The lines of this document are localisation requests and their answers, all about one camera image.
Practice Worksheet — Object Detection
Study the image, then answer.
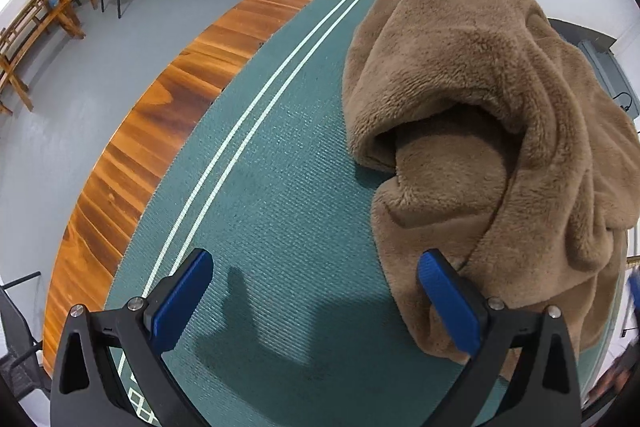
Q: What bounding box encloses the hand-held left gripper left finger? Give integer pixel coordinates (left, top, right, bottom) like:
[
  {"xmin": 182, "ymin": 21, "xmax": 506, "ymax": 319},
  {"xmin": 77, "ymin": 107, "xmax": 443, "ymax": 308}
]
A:
[{"xmin": 50, "ymin": 248, "xmax": 215, "ymax": 427}]

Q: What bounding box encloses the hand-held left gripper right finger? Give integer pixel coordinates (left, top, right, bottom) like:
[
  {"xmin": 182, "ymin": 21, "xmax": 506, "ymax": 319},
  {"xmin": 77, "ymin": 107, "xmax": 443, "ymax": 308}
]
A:
[{"xmin": 417, "ymin": 248, "xmax": 583, "ymax": 427}]

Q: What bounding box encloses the brown fleece sweater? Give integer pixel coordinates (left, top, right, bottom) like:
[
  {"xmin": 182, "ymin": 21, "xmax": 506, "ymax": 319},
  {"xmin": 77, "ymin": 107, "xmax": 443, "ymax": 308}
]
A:
[{"xmin": 342, "ymin": 0, "xmax": 638, "ymax": 383}]

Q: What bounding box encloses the green mat with white lines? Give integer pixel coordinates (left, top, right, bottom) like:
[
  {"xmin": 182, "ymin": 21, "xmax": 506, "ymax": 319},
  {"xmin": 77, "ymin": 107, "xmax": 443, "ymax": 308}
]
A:
[{"xmin": 102, "ymin": 0, "xmax": 621, "ymax": 427}]

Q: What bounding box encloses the black mesh chair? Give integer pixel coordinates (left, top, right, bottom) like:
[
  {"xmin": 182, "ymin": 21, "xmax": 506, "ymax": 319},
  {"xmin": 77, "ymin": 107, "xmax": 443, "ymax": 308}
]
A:
[{"xmin": 0, "ymin": 271, "xmax": 53, "ymax": 413}]

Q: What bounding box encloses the grey stepped box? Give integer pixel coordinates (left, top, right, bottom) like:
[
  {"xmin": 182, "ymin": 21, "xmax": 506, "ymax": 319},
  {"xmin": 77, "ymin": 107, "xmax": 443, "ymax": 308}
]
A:
[{"xmin": 547, "ymin": 18, "xmax": 640, "ymax": 118}]

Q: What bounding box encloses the long wooden bench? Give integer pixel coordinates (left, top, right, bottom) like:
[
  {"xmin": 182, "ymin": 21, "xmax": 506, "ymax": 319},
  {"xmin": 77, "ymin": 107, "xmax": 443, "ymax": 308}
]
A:
[{"xmin": 0, "ymin": 0, "xmax": 86, "ymax": 114}]

